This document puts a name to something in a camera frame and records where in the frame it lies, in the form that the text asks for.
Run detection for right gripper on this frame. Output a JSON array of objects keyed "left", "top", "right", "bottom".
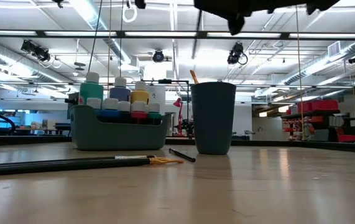
[{"left": 194, "top": 0, "right": 341, "bottom": 35}]

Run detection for thin black paintbrush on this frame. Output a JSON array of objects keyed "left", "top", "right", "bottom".
[{"left": 191, "top": 9, "right": 203, "bottom": 60}]

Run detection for long paintbrush copper ferrule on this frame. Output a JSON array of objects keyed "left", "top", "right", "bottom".
[{"left": 189, "top": 69, "right": 200, "bottom": 85}]

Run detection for dark blue plastic cup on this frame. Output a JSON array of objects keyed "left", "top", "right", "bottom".
[{"left": 190, "top": 81, "right": 237, "bottom": 156}]

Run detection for small teal paint bottle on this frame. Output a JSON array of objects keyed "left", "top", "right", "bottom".
[{"left": 147, "top": 102, "right": 162, "bottom": 125}]

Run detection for large yellow paint bottle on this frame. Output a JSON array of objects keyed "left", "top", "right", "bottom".
[{"left": 130, "top": 80, "right": 150, "bottom": 105}]

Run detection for large periwinkle paint bottle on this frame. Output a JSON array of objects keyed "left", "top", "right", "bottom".
[{"left": 108, "top": 76, "right": 132, "bottom": 102}]

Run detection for small black paint bottle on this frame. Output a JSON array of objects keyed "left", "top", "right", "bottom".
[{"left": 118, "top": 100, "right": 132, "bottom": 124}]

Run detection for black paintbrush gold ferrule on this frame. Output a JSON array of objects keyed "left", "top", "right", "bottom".
[{"left": 168, "top": 147, "right": 198, "bottom": 164}]

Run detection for small blue paint bottle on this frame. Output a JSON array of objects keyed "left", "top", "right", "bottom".
[
  {"left": 97, "top": 98, "right": 121, "bottom": 123},
  {"left": 86, "top": 96, "right": 103, "bottom": 110}
]

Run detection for large turquoise paint bottle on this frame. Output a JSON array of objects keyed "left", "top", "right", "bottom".
[{"left": 78, "top": 71, "right": 104, "bottom": 106}]

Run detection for teal plastic bin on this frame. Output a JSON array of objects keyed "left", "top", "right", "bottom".
[{"left": 69, "top": 104, "right": 172, "bottom": 152}]

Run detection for black paintbrush silver ferrule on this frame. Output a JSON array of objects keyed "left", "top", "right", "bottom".
[{"left": 0, "top": 154, "right": 157, "bottom": 167}]

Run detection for thick black paintbrush gold bristles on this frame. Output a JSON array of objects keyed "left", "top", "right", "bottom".
[{"left": 0, "top": 157, "right": 185, "bottom": 177}]

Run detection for black overhead rig bar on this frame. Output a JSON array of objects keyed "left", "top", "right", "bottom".
[{"left": 0, "top": 29, "right": 355, "bottom": 40}]

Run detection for red desk lamp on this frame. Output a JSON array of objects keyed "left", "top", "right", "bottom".
[{"left": 172, "top": 97, "right": 185, "bottom": 138}]

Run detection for shelf with red bins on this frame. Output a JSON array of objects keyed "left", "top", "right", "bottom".
[{"left": 284, "top": 98, "right": 355, "bottom": 144}]

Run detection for black ceiling device cluster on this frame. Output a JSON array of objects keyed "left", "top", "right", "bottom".
[{"left": 20, "top": 39, "right": 52, "bottom": 63}]

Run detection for blue computer monitor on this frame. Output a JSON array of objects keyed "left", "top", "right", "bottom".
[{"left": 0, "top": 108, "right": 30, "bottom": 128}]

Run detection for black camera with cable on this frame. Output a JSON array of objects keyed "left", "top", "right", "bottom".
[{"left": 226, "top": 42, "right": 249, "bottom": 66}]

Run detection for round black overhead camera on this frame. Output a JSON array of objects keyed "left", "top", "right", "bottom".
[{"left": 152, "top": 49, "right": 165, "bottom": 63}]

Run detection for white cable ring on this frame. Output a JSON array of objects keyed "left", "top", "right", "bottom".
[{"left": 122, "top": 0, "right": 138, "bottom": 23}]

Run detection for black hanging cable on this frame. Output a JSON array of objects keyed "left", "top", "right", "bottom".
[{"left": 87, "top": 0, "right": 104, "bottom": 72}]

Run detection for black aluminium table frame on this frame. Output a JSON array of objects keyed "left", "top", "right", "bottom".
[{"left": 0, "top": 133, "right": 355, "bottom": 155}]

